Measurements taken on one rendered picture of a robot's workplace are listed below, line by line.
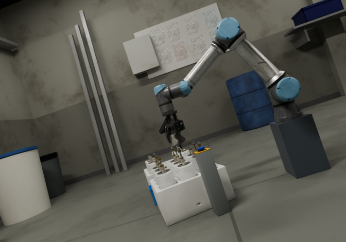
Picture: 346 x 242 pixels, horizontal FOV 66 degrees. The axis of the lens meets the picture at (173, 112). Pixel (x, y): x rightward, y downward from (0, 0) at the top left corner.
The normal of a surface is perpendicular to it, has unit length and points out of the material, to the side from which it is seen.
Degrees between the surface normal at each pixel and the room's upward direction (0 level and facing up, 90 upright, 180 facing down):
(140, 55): 90
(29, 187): 93
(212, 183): 90
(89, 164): 90
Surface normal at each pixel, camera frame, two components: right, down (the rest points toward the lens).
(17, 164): 0.64, -0.17
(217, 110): -0.09, 0.00
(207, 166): 0.18, -0.08
